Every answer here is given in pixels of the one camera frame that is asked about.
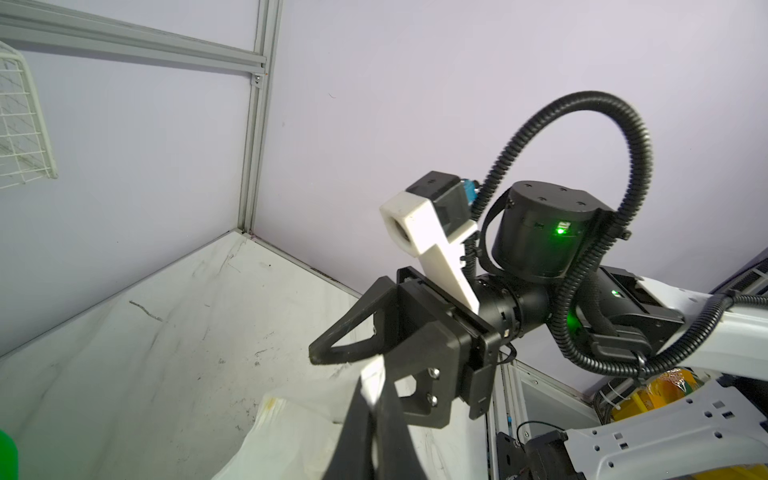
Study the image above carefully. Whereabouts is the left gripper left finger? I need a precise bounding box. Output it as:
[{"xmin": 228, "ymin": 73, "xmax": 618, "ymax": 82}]
[{"xmin": 323, "ymin": 380, "xmax": 375, "ymax": 480}]

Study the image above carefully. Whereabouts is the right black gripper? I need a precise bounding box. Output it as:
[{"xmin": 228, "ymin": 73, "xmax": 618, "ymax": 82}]
[{"xmin": 308, "ymin": 181, "xmax": 610, "ymax": 429}]

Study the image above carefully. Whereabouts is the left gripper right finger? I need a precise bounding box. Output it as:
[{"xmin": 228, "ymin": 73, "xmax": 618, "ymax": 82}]
[{"xmin": 376, "ymin": 356, "xmax": 426, "ymax": 480}]

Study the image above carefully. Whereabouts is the white lemon print plastic bag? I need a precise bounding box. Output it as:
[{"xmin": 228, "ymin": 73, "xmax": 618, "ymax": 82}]
[{"xmin": 214, "ymin": 363, "xmax": 489, "ymax": 479}]

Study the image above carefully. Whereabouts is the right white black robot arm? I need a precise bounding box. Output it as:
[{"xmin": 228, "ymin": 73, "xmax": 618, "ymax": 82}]
[{"xmin": 309, "ymin": 172, "xmax": 767, "ymax": 479}]

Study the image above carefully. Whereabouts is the green plastic basket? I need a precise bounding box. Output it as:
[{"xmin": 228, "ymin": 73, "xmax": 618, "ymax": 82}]
[{"xmin": 0, "ymin": 431, "xmax": 19, "ymax": 480}]

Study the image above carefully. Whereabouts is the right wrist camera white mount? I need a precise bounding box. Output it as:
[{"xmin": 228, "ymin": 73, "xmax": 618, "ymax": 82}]
[{"xmin": 380, "ymin": 171, "xmax": 480, "ymax": 314}]

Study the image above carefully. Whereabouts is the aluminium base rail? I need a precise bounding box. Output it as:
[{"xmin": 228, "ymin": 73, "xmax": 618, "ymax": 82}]
[{"xmin": 485, "ymin": 361, "xmax": 600, "ymax": 479}]

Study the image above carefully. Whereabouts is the right black cable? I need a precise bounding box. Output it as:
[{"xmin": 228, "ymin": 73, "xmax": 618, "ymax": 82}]
[{"xmin": 461, "ymin": 91, "xmax": 768, "ymax": 379}]

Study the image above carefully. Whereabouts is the white wire wall basket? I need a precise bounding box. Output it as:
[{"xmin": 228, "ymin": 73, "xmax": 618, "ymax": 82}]
[{"xmin": 1, "ymin": 43, "xmax": 58, "ymax": 189}]

